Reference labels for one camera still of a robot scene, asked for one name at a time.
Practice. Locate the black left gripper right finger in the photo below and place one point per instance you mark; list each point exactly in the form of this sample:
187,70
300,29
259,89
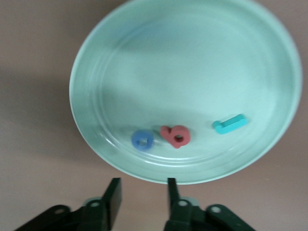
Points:
183,214

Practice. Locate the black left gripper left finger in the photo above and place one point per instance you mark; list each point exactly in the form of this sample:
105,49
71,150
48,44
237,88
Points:
96,214

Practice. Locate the pink foam letter b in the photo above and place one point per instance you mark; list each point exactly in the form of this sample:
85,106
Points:
168,133

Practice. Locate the blue foam letter o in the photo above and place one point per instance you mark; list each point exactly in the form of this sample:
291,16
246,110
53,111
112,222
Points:
136,140

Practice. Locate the teal letter r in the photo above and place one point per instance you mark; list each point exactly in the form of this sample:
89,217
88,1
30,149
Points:
231,124

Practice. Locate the brown table cover sheet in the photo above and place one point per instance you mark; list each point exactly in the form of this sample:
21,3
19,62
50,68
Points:
36,96

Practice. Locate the green round plate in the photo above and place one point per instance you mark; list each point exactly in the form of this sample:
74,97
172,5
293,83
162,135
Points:
187,72

